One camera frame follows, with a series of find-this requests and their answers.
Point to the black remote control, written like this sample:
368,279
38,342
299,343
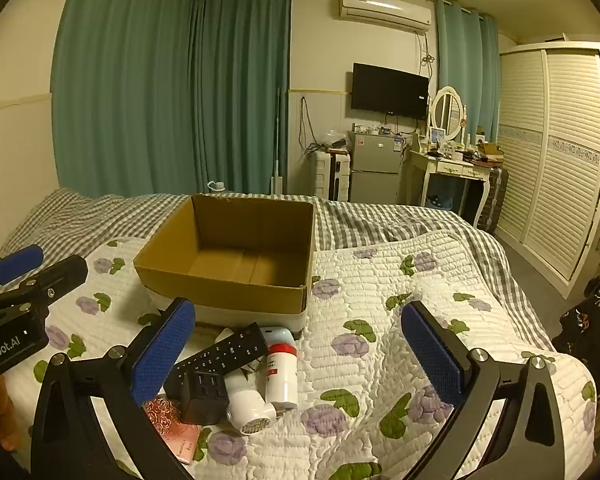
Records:
220,352

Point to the small cardboard box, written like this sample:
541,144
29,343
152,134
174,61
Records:
490,152

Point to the silver suitcase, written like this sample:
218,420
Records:
495,195

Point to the oval white mirror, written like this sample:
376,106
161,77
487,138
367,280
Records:
447,110

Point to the white air conditioner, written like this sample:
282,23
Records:
385,10

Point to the narrow green curtain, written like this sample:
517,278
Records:
467,70

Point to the black power adapter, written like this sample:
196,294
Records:
202,400

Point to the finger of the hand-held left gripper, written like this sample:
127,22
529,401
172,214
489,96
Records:
17,262
62,272

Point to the grey checked bedsheet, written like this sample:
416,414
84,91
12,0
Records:
360,220

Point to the blue basket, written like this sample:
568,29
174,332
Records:
437,202

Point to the silver fridge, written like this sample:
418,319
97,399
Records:
375,170

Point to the white floral quilt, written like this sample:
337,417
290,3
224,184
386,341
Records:
370,280

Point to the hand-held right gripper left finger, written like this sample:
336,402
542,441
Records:
162,355

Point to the small photo frame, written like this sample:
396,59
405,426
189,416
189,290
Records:
436,134

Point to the white bottle with red cap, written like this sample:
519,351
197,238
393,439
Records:
282,380

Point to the wide green curtain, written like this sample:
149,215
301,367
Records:
125,85

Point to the white mop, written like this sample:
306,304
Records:
277,170

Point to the white suitcase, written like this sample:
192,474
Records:
330,175

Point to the dark patterned clothing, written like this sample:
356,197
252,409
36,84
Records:
590,330

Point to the light blue case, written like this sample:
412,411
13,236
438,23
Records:
280,334

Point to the pink patterned box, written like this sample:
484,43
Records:
172,435

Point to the white louvred wardrobe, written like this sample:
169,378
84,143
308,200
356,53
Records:
555,160

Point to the black wall television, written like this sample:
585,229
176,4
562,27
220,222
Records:
390,90

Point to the white plastic bottle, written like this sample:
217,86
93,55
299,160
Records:
242,402

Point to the person's left hand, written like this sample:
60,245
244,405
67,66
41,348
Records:
0,410

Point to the white dressing table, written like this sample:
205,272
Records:
450,167

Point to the clear water jug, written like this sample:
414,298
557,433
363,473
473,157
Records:
216,186

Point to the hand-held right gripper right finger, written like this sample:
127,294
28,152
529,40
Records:
432,355

